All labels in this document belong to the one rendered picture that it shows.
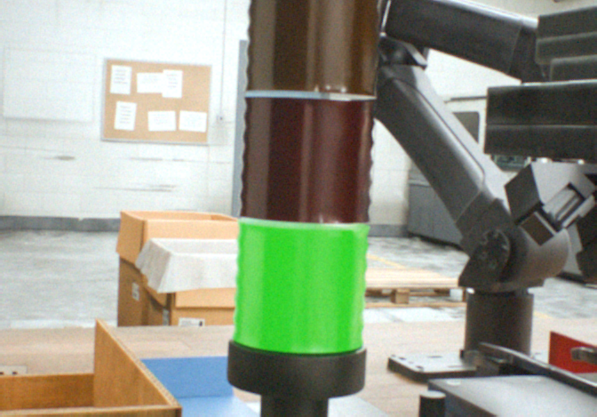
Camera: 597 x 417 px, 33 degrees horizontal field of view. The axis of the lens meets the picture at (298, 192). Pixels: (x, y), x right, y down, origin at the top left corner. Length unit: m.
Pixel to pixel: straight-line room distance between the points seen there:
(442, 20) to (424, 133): 0.11
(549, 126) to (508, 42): 0.45
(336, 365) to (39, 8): 11.09
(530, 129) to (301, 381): 0.26
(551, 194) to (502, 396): 0.31
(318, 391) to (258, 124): 0.07
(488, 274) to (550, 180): 0.15
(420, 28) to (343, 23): 0.74
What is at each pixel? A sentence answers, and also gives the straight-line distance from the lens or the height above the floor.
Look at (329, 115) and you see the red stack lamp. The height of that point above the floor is 1.11.
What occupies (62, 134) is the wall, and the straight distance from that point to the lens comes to 11.29.
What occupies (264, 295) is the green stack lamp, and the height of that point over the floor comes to 1.07.
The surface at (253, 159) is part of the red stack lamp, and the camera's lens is 0.28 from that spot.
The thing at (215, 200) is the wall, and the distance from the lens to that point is 11.55.
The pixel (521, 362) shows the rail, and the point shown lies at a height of 0.99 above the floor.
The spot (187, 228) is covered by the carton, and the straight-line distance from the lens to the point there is 4.58.
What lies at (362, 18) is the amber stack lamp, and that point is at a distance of 0.28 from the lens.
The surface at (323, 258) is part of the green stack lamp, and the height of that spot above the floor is 1.08.
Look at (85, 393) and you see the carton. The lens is 0.77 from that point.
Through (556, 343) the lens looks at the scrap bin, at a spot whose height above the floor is 0.95.
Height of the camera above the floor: 1.11
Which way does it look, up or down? 3 degrees down
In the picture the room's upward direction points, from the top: 3 degrees clockwise
